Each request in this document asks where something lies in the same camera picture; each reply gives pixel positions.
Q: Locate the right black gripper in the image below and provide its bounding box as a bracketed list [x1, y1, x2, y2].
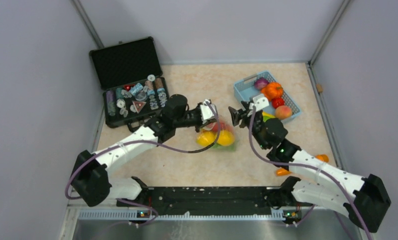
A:
[228, 101, 269, 151]

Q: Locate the red toy apple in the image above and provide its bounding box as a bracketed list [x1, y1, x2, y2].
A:
[211, 121, 234, 133]

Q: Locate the small yellow toy lemon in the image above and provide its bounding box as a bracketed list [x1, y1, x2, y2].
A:
[217, 130, 236, 147]

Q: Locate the clear dotted zip bag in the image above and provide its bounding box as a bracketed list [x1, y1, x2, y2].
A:
[195, 115, 237, 152]

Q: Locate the blue perforated plastic basket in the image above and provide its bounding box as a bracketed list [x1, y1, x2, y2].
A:
[233, 70, 303, 124]

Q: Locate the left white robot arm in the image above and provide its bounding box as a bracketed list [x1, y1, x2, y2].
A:
[65, 94, 219, 207]

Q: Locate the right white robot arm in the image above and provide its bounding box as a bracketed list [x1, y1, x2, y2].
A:
[228, 94, 392, 233]

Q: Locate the yellow toy banana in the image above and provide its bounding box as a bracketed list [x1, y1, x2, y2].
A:
[262, 112, 275, 121]

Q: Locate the purple toy onion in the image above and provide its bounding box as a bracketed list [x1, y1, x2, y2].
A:
[253, 77, 270, 91]

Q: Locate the red toy pepper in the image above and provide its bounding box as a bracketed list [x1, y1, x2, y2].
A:
[271, 97, 285, 109]

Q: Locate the orange toy pumpkin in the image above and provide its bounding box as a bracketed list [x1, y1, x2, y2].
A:
[260, 82, 284, 102]

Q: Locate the toy peach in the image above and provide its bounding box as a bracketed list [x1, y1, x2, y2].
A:
[274, 105, 293, 120]

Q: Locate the black poker chip case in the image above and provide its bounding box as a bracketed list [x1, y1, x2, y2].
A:
[89, 36, 170, 132]

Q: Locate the orange toy carrot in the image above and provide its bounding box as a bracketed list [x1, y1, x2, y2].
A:
[275, 154, 329, 177]

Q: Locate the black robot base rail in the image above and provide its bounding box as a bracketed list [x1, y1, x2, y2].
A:
[134, 186, 309, 216]

